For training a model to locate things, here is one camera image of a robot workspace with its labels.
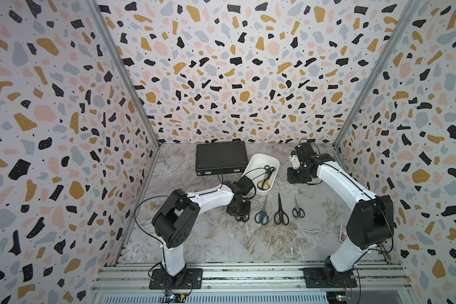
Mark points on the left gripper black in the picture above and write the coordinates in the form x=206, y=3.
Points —
x=247, y=211

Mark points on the yellow handled scissors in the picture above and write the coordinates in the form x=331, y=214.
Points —
x=264, y=183

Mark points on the white plastic storage box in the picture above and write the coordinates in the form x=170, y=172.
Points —
x=255, y=170

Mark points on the black handled steel scissors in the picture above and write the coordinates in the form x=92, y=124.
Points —
x=242, y=218

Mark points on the blue handled scissors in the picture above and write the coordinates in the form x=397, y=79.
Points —
x=262, y=217

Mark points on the long all-black scissors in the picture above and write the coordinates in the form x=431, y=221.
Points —
x=281, y=217

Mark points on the small black thin scissors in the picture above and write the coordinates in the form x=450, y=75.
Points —
x=297, y=211

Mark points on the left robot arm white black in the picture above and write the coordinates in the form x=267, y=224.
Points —
x=176, y=218

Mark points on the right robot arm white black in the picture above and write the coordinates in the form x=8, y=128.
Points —
x=370, y=221

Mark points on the black ribbed hard case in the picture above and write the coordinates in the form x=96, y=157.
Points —
x=221, y=158

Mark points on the colourful card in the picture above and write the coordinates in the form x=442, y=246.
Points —
x=343, y=233

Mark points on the small brass object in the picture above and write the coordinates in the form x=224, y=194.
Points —
x=153, y=206

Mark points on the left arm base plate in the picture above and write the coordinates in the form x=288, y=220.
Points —
x=176, y=278

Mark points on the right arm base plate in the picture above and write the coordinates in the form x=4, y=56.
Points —
x=319, y=277

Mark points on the aluminium mounting rail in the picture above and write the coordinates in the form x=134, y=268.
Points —
x=254, y=282

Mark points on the right corner aluminium post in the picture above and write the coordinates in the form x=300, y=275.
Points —
x=383, y=59

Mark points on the corner aluminium post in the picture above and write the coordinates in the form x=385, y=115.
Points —
x=118, y=63
x=383, y=59

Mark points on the left corner aluminium post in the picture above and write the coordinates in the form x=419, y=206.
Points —
x=118, y=63

